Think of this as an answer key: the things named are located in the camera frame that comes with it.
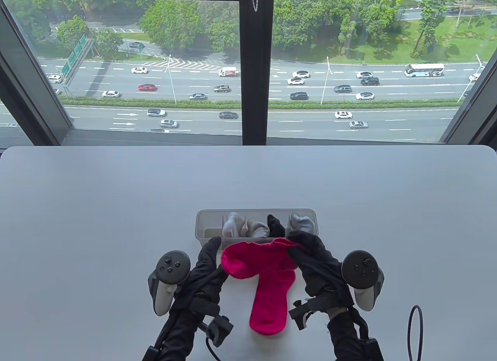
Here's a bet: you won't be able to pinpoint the person's left hand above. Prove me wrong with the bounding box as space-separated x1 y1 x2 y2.
176 237 229 312

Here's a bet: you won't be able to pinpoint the person's right hand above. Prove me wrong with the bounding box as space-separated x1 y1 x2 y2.
287 230 353 306

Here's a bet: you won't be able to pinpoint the light blue sock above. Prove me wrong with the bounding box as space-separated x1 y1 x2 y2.
290 212 316 234

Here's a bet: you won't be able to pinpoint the white sock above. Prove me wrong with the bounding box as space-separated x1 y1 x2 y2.
222 212 247 238

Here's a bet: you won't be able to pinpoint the black sock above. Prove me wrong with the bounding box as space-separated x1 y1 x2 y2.
267 215 286 238

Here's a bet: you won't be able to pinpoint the grey sock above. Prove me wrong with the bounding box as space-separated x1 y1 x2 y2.
246 218 271 239

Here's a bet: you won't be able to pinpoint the person's left forearm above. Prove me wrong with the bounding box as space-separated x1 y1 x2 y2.
142 301 220 361

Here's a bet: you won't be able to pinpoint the person's right forearm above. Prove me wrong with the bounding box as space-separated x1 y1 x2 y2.
326 307 385 361

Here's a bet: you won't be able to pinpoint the clear plastic divided organizer box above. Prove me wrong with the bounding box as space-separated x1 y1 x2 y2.
195 209 319 251

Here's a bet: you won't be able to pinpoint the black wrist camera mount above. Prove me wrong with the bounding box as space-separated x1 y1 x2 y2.
289 299 316 330
205 315 235 347

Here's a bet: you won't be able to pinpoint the black cable loop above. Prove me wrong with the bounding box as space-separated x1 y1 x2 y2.
407 305 423 361

